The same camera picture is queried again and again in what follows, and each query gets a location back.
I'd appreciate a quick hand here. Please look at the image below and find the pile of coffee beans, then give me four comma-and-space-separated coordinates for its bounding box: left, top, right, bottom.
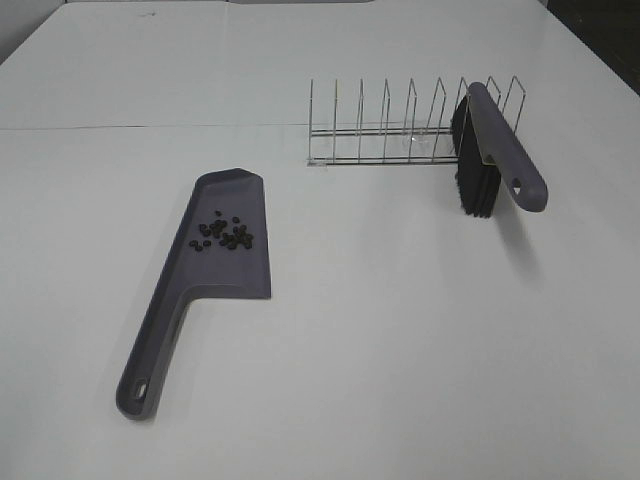
187, 210, 256, 252

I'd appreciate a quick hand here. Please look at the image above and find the purple plastic dustpan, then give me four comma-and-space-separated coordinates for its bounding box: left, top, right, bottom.
116, 168, 271, 420

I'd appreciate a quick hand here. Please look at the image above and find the purple brush with black bristles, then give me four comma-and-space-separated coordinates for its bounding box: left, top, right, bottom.
451, 82, 548, 218

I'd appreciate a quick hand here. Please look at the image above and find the chrome wire dish rack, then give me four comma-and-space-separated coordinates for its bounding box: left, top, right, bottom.
305, 74, 526, 168

